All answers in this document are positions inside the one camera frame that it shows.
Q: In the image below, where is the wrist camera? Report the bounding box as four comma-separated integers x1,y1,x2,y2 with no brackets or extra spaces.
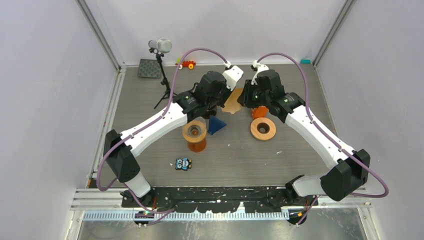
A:
222,63,244,91
251,60,269,85

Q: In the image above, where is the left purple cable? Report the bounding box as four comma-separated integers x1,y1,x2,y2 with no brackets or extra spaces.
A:
96,47,231,192

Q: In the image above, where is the dark grey studded plate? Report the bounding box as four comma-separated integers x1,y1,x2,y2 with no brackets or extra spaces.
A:
137,59,162,79

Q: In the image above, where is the clear glass dripper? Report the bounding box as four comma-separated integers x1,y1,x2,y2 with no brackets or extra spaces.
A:
183,117,207,138

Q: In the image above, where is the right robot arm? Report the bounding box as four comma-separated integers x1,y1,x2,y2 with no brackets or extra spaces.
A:
237,69,371,205

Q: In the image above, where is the silver microphone on tripod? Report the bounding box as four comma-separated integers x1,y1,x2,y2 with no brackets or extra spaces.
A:
148,37,174,109

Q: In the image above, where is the amber glass carafe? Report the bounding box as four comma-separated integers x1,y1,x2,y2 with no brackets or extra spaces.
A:
187,139,207,153

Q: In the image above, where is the teal block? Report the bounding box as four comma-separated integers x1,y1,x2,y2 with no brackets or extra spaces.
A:
300,59,312,65

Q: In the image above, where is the wooden ring stand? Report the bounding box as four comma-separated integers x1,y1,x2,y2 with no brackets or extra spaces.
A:
250,117,277,141

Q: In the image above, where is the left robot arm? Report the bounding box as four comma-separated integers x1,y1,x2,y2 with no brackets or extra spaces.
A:
102,67,243,207

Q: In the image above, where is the blue owl sticker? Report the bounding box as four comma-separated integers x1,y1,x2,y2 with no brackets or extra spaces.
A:
175,157,192,171

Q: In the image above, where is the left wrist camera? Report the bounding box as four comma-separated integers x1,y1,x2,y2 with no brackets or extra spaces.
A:
222,63,244,91

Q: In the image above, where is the wooden ring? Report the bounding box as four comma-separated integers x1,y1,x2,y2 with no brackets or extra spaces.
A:
182,120,208,145

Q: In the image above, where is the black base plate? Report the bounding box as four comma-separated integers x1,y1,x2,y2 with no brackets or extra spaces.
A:
120,186,315,214

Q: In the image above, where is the orange coffee filter box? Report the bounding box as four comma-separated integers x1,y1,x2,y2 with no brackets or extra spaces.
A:
251,106,269,120

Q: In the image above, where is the brown paper coffee filter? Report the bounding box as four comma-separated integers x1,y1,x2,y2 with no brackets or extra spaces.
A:
221,88,243,115

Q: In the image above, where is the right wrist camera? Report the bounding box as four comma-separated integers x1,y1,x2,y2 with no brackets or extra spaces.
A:
251,60,269,85

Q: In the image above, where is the blue plastic dripper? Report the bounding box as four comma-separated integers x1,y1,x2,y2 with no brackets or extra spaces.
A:
207,115,227,135

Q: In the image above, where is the colourful toy car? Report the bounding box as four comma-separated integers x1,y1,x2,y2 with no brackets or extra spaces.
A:
175,58,197,70

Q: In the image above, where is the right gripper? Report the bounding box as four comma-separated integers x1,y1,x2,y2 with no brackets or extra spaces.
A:
237,79,271,108

